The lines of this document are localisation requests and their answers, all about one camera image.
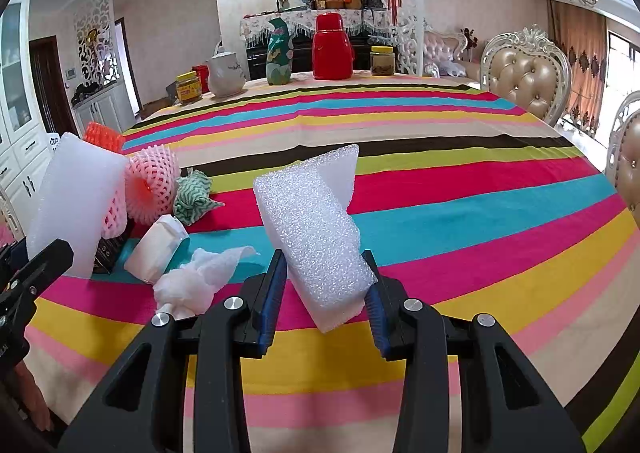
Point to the dark wooden door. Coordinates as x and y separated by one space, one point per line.
50 83

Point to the crumpled white tissue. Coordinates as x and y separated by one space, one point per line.
195 283

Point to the black piano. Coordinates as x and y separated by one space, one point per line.
302 58

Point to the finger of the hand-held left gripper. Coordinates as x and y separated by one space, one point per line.
50 258
12 258

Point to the lace fringed cloth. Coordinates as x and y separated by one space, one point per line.
300 24

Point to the white ceramic teapot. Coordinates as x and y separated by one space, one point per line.
225 75

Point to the red thermos jug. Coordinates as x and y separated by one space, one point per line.
331 48

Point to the brown patterned curtain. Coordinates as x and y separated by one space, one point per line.
575 68

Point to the white carved sofa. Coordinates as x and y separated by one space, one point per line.
445 50

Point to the coarse white foam block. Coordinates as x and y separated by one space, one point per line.
310 233

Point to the smooth white foam block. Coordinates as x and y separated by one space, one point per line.
75 198

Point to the green striped crumpled wrapper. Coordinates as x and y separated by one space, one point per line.
192 198

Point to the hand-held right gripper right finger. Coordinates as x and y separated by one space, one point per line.
378 320

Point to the white soft packet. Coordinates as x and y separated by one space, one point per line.
157 245

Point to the cardboard box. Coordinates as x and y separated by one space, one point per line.
156 108

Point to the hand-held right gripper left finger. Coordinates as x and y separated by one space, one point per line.
272 305

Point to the tufted beige carved chair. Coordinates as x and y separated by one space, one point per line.
525 78
630 168

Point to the window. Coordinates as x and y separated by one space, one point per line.
625 63

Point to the small black box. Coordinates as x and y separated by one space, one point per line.
107 253

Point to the tall white glass-door cabinet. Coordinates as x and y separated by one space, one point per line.
15 133

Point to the glass jar with dark contents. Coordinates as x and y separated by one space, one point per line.
382 62

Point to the red gift bags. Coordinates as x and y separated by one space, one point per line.
202 78

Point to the striped tablecloth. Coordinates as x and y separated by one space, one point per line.
450 193

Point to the pink foam fruit net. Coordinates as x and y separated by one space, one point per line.
150 183
116 218

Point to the white openwork panel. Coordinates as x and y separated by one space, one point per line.
53 142

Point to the orange foam fruit net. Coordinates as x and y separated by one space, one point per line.
102 137

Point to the low white cabinet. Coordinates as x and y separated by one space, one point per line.
100 110

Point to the yellow lid glass jar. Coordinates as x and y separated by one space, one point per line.
189 89

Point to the green painted vase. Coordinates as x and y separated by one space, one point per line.
279 50

